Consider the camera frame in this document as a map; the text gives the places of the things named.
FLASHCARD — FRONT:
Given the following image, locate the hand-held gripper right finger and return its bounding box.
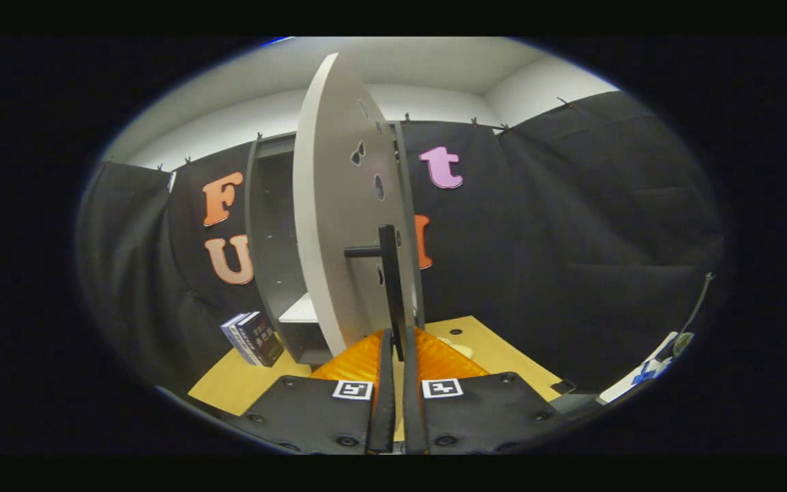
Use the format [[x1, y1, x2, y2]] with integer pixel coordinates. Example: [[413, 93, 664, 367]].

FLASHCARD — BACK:
[[402, 327, 579, 455]]

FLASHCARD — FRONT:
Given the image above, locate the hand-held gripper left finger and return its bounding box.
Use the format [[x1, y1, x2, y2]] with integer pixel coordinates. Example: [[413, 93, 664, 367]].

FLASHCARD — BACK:
[[226, 327, 396, 455]]

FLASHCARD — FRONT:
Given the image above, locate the black door handle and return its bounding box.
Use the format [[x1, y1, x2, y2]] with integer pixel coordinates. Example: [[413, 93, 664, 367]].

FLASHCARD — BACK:
[[344, 224, 408, 361]]

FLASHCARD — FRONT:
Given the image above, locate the beige cabinet door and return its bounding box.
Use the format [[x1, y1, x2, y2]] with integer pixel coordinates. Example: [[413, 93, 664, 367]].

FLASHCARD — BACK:
[[292, 53, 416, 359]]

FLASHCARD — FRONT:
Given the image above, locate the yellow plush toy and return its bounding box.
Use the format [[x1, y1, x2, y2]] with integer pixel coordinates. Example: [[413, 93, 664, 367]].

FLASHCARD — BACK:
[[434, 335, 476, 359]]

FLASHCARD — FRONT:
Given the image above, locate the dark blue book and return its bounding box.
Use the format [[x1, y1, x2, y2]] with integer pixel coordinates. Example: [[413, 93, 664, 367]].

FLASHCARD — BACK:
[[233, 312, 285, 368]]

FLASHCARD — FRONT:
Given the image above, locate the light blue book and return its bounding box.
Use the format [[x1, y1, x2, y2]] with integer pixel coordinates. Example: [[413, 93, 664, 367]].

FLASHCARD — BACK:
[[221, 313, 258, 365]]

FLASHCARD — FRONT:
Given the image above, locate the white side table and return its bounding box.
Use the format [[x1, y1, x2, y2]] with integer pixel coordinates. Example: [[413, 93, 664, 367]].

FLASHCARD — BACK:
[[598, 331, 695, 404]]

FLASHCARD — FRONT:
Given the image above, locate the dark grey cabinet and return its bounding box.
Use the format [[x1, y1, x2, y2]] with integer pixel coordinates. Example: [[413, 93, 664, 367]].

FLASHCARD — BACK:
[[245, 122, 428, 366]]

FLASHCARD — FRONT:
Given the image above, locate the black backdrop cloth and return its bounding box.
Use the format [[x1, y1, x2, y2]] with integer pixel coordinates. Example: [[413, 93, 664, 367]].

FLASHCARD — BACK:
[[78, 91, 726, 397]]

